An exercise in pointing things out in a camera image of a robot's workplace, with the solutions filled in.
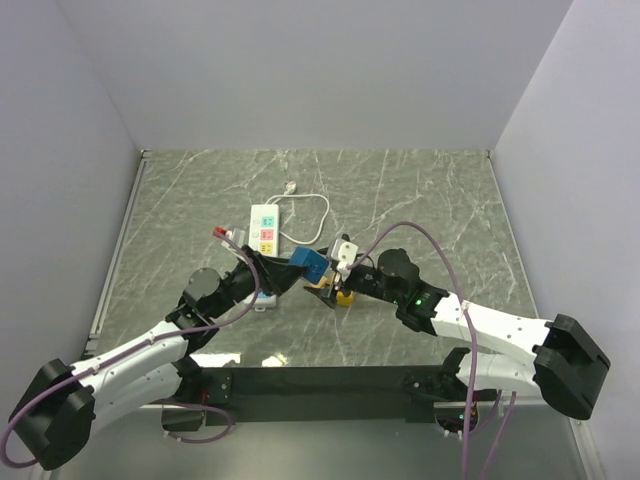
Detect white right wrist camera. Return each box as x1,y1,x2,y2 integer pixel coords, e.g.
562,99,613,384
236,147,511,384
327,238,358,275

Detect aluminium frame rail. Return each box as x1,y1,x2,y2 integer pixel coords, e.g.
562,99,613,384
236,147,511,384
29,148,154,480

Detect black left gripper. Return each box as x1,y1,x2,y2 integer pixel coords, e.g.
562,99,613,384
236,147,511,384
209,244,308,318

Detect blue cube socket adapter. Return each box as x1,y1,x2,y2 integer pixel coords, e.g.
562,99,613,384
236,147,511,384
288,246,329,284

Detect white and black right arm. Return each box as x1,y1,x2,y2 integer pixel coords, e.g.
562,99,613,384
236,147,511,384
306,239,611,420

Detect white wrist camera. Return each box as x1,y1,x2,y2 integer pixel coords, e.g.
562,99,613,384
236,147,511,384
212,226,248,252
327,238,358,275

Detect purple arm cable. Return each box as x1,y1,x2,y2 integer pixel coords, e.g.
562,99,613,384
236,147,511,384
344,222,519,480
0,234,261,469

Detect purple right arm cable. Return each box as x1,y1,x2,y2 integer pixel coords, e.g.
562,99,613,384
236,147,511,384
344,222,519,480

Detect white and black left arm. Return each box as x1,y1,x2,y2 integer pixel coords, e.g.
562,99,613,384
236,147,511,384
1,248,307,471

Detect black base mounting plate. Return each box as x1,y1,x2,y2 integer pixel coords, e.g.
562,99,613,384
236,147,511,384
159,364,496,434

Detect yellow cube socket adapter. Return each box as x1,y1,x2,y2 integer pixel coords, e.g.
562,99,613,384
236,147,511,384
324,273,356,307

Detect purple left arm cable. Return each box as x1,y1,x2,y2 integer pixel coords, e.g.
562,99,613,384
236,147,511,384
0,234,261,469

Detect white power strip cable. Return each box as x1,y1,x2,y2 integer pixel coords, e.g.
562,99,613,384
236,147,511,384
264,182,331,246

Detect white power strip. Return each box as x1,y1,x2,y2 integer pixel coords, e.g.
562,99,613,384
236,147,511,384
244,203,281,314

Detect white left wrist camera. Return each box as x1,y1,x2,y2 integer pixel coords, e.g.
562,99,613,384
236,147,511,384
212,226,248,252

